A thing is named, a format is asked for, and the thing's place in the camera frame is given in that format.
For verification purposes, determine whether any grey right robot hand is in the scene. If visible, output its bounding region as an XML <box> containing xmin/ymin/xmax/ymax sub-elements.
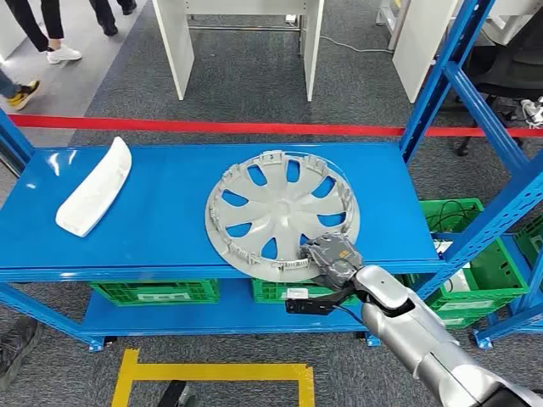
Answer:
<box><xmin>300</xmin><ymin>232</ymin><xmax>365</xmax><ymax>293</ymax></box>

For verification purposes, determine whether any grey wheel hubcap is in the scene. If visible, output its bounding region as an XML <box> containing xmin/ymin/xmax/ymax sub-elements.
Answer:
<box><xmin>204</xmin><ymin>149</ymin><xmax>361</xmax><ymax>284</ymax></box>

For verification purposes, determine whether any blue metal shelf rack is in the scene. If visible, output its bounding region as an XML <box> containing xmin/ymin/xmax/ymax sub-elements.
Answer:
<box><xmin>0</xmin><ymin>0</ymin><xmax>543</xmax><ymax>352</ymax></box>

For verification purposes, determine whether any white curved plastic part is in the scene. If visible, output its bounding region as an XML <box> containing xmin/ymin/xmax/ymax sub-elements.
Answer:
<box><xmin>55</xmin><ymin>136</ymin><xmax>133</xmax><ymax>239</ymax></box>

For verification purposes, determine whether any green plastic crate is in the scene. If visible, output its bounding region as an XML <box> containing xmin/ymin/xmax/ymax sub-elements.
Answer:
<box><xmin>400</xmin><ymin>198</ymin><xmax>530</xmax><ymax>330</ymax></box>
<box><xmin>513</xmin><ymin>215</ymin><xmax>543</xmax><ymax>270</ymax></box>
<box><xmin>251</xmin><ymin>279</ymin><xmax>361</xmax><ymax>307</ymax></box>
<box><xmin>90</xmin><ymin>279</ymin><xmax>221</xmax><ymax>308</ymax></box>

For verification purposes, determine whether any white desk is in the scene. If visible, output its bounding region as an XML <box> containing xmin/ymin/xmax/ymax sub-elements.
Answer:
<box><xmin>375</xmin><ymin>0</ymin><xmax>543</xmax><ymax>104</ymax></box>
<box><xmin>152</xmin><ymin>0</ymin><xmax>325</xmax><ymax>103</ymax></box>

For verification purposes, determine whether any black office chair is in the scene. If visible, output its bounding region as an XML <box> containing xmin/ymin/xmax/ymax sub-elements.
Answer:
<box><xmin>440</xmin><ymin>11</ymin><xmax>543</xmax><ymax>159</ymax></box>

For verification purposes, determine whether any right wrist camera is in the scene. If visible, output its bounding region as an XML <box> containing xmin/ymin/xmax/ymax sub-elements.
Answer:
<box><xmin>285</xmin><ymin>283</ymin><xmax>361</xmax><ymax>317</ymax></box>

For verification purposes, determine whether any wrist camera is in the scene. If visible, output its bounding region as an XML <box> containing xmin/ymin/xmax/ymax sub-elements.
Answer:
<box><xmin>285</xmin><ymin>283</ymin><xmax>361</xmax><ymax>317</ymax></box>
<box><xmin>157</xmin><ymin>381</ymin><xmax>196</xmax><ymax>407</ymax></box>

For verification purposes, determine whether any black cable coil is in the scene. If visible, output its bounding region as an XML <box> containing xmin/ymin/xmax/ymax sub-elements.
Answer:
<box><xmin>426</xmin><ymin>201</ymin><xmax>480</xmax><ymax>234</ymax></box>

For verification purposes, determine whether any white floor cable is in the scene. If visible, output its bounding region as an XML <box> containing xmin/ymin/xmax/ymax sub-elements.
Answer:
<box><xmin>318</xmin><ymin>33</ymin><xmax>395</xmax><ymax>56</ymax></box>

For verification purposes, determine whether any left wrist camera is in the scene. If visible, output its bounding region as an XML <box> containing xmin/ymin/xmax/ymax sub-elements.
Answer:
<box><xmin>157</xmin><ymin>381</ymin><xmax>196</xmax><ymax>407</ymax></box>

